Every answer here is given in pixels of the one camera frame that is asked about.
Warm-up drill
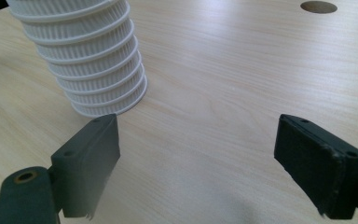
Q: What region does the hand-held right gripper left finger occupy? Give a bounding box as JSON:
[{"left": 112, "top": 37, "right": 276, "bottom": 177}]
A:
[{"left": 49, "top": 113, "right": 121, "bottom": 220}]

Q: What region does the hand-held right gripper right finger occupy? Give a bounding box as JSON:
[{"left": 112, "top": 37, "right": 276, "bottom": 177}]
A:
[{"left": 273, "top": 113, "right": 358, "bottom": 220}]

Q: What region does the stack of paper cups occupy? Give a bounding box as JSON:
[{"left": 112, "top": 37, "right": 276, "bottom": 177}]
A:
[{"left": 5, "top": 0, "right": 148, "bottom": 119}]

